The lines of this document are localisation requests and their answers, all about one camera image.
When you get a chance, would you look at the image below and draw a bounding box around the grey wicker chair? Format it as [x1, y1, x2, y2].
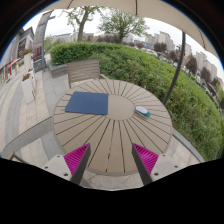
[67, 60, 106, 84]

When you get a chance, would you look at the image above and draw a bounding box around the white planter box near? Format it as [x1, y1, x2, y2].
[21, 73, 35, 104]

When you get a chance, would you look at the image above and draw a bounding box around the grey chair armrest left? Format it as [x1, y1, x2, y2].
[1, 117, 52, 158]

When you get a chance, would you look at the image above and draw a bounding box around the white planter box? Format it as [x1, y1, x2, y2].
[22, 48, 33, 71]
[21, 73, 35, 104]

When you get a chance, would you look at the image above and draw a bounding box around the tall grey sign pillar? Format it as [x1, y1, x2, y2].
[33, 11, 51, 72]

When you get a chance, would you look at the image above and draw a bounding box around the white and teal mouse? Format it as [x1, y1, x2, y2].
[135, 106, 150, 118]

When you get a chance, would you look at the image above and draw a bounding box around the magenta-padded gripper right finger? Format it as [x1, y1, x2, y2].
[132, 143, 180, 185]

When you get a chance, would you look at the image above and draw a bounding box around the green hedge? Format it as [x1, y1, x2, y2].
[50, 43, 224, 161]

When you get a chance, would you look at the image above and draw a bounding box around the blue mouse pad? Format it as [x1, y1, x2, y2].
[65, 91, 108, 115]

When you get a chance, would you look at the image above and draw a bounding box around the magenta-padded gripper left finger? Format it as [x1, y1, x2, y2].
[42, 144, 91, 185]

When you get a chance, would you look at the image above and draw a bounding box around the beige patio umbrella canopy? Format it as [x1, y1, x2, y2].
[42, 0, 221, 57]

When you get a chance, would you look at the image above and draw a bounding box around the white planter box far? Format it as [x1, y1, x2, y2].
[22, 48, 33, 71]

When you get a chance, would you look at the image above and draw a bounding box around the dark umbrella pole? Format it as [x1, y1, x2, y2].
[162, 31, 186, 107]

